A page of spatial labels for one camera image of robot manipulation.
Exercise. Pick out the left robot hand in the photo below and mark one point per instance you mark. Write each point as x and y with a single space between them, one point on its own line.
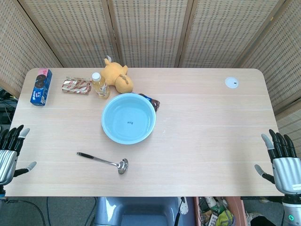
7 157

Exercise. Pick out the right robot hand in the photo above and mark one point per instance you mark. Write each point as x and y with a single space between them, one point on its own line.
285 169

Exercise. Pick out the metal ladle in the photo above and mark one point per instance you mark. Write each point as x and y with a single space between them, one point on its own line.
103 161

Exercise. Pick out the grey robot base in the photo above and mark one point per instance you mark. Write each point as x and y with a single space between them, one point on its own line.
136 211

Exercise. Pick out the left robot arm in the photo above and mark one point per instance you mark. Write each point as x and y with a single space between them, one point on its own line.
2 191

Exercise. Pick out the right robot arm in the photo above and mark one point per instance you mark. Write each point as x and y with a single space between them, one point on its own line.
291 209

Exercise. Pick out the light blue bowl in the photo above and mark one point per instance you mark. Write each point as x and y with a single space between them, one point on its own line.
129 118

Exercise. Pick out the blue cookie box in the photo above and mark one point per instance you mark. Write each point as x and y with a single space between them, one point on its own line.
41 86

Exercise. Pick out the box of clutter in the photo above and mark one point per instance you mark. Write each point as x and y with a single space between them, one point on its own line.
217 211

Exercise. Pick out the gold red snack packet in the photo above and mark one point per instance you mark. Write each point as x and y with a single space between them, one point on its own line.
77 86

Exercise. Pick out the white round lid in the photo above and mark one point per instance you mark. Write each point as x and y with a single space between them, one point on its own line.
232 83

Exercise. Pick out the yellow drink bottle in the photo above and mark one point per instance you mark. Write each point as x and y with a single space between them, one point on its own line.
100 86

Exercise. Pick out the yellow plush toy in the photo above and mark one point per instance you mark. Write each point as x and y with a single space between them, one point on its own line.
117 76

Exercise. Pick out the brown snack wrapper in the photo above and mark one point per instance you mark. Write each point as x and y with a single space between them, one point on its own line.
154 101

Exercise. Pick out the folding bamboo screen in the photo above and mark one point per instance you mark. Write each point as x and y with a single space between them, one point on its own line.
150 33

